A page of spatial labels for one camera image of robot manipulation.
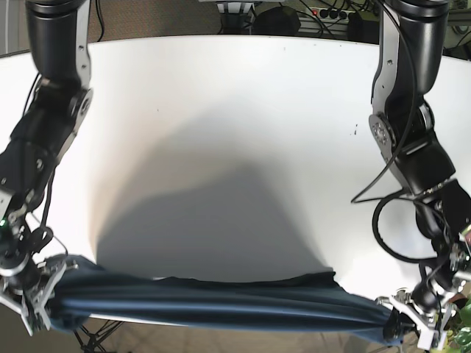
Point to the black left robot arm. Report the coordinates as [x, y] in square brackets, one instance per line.
[411, 38]

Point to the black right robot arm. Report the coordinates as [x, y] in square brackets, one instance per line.
[58, 103]

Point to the dark navy blue T-shirt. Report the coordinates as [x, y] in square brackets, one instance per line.
[308, 303]

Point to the green potted plant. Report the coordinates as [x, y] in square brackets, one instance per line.
[458, 332]

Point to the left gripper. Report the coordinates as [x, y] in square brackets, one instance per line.
[427, 308]

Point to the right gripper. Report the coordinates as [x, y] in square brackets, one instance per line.
[27, 286]

